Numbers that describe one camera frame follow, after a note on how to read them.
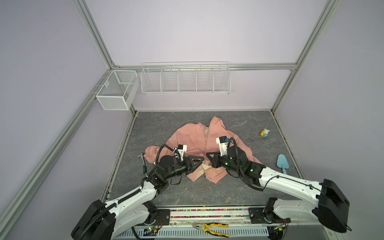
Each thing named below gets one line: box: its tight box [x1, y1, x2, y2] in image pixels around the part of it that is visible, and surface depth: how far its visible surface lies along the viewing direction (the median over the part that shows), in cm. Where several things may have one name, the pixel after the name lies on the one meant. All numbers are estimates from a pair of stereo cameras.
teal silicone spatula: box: [276, 154, 290, 175], surface depth 94 cm
